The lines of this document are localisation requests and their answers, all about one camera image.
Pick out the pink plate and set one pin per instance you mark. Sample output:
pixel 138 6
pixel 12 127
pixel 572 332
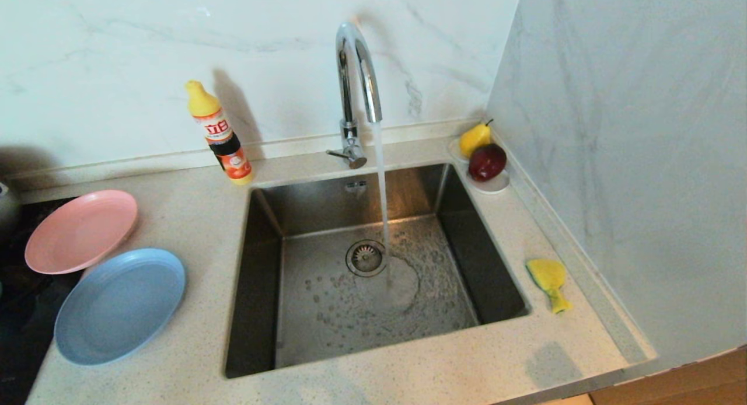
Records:
pixel 81 233

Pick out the yellow orange dish soap bottle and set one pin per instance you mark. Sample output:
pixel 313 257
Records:
pixel 217 131

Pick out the metal sink drain strainer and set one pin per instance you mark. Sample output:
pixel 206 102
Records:
pixel 365 257

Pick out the yellow green sponge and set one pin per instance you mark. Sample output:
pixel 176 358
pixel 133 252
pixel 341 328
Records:
pixel 547 273

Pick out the light blue plate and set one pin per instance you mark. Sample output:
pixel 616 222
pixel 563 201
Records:
pixel 117 306

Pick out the silver kettle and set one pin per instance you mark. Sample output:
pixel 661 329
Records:
pixel 7 209

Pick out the yellow pear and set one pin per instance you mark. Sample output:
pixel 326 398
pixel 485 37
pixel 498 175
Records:
pixel 474 140

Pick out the small white dish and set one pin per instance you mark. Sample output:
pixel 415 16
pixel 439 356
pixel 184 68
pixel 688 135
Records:
pixel 496 187

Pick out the stainless steel sink basin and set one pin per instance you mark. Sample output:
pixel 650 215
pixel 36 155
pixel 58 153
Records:
pixel 327 335

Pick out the dark red apple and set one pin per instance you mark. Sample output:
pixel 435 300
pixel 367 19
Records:
pixel 487 162

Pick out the black glass cooktop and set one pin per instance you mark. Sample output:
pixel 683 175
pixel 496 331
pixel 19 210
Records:
pixel 17 358

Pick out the light wooden cabinet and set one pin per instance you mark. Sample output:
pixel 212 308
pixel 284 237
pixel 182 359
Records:
pixel 700 381

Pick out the chrome gooseneck faucet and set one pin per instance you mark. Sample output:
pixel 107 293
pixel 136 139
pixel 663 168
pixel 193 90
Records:
pixel 350 55

